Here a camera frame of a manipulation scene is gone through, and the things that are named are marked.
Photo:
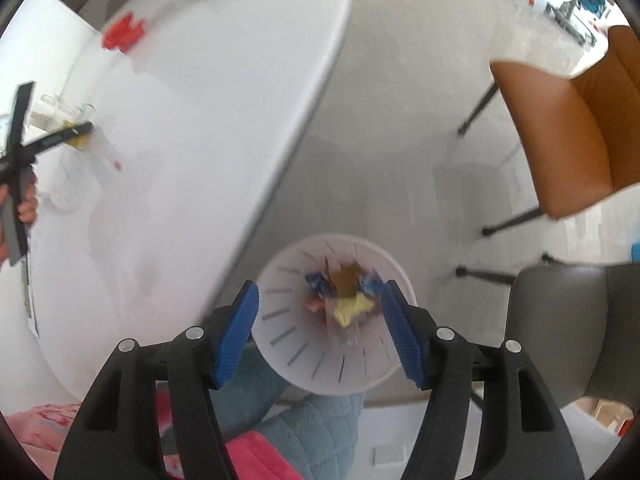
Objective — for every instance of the person's left hand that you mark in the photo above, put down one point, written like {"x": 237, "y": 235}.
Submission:
{"x": 27, "y": 205}

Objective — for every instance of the grey leather chair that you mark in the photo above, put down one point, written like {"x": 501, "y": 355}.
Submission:
{"x": 575, "y": 320}

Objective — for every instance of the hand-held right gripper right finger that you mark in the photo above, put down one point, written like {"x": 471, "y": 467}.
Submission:
{"x": 402, "y": 340}

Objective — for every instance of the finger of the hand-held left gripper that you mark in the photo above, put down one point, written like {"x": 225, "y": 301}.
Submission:
{"x": 65, "y": 135}

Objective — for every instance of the white slotted waste bin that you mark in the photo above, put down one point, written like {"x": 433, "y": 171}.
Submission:
{"x": 290, "y": 320}

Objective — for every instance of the teal quilted pants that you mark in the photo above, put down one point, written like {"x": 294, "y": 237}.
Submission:
{"x": 310, "y": 425}

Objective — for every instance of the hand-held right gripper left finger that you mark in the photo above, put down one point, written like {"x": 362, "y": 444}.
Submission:
{"x": 235, "y": 340}

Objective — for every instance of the white floor socket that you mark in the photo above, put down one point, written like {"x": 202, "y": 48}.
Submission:
{"x": 388, "y": 455}

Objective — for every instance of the pink printed cloth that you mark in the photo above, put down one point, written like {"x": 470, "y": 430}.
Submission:
{"x": 240, "y": 452}

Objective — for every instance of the orange leather chair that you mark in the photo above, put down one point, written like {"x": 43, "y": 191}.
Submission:
{"x": 565, "y": 135}

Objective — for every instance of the light wooden object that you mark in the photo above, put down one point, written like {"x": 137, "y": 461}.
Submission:
{"x": 607, "y": 410}

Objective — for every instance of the red crumpled wrapper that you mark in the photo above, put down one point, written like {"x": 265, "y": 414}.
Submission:
{"x": 122, "y": 32}

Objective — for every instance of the light blue plastic object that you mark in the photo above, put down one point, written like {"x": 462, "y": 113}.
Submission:
{"x": 636, "y": 250}

